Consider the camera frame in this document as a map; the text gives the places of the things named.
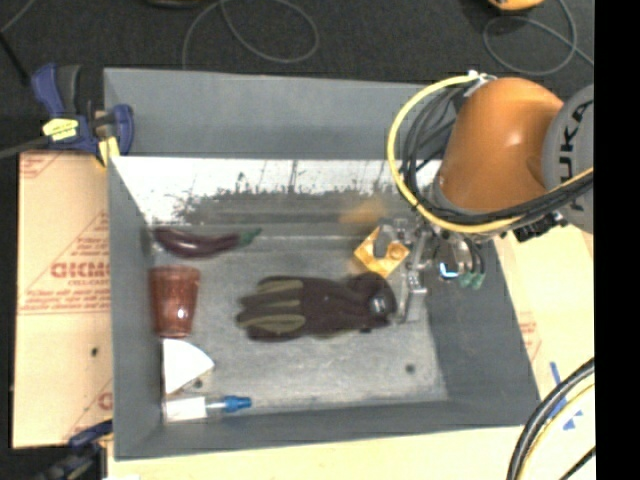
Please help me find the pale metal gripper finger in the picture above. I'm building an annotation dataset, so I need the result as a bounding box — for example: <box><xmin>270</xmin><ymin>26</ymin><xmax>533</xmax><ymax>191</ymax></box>
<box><xmin>407</xmin><ymin>285</ymin><xmax>430</xmax><ymax>324</ymax></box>
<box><xmin>397</xmin><ymin>273</ymin><xmax>410</xmax><ymax>325</ymax></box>

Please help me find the yellow-orange flat block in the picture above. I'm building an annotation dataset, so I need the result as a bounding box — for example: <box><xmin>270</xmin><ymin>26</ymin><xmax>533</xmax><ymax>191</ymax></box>
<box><xmin>353</xmin><ymin>226</ymin><xmax>412</xmax><ymax>279</ymax></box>

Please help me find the dark brown and olive glove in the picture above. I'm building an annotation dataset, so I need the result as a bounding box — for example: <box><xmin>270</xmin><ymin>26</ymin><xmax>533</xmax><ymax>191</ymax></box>
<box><xmin>235</xmin><ymin>273</ymin><xmax>399</xmax><ymax>344</ymax></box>

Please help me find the grey metal bin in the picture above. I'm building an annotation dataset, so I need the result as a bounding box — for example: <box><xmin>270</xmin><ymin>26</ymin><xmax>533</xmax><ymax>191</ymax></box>
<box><xmin>102</xmin><ymin>67</ymin><xmax>544</xmax><ymax>460</ymax></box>

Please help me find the purple toy eggplant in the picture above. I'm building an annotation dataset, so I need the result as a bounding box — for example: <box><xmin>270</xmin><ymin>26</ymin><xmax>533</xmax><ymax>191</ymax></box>
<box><xmin>151</xmin><ymin>225</ymin><xmax>263</xmax><ymax>260</ymax></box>

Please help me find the red-brown cup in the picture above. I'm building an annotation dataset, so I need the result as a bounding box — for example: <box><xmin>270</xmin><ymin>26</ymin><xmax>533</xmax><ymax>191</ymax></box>
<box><xmin>147</xmin><ymin>265</ymin><xmax>202</xmax><ymax>340</ymax></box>

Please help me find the white wedge-shaped piece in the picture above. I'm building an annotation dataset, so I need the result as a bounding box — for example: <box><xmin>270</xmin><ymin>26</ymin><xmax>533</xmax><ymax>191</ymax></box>
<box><xmin>160</xmin><ymin>337</ymin><xmax>217</xmax><ymax>397</ymax></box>

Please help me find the white tube with blue cap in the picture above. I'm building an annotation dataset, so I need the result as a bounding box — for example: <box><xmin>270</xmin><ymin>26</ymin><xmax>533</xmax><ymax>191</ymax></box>
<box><xmin>161</xmin><ymin>394</ymin><xmax>253</xmax><ymax>424</ymax></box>

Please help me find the brown cardboard board, red print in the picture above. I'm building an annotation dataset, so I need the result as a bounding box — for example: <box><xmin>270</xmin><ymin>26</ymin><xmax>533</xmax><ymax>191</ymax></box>
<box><xmin>10</xmin><ymin>149</ymin><xmax>116</xmax><ymax>450</ymax></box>

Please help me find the black cylinder on white bracket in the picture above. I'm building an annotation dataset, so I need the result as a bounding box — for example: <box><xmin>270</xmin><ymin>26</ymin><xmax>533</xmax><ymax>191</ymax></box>
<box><xmin>512</xmin><ymin>211</ymin><xmax>568</xmax><ymax>243</ymax></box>

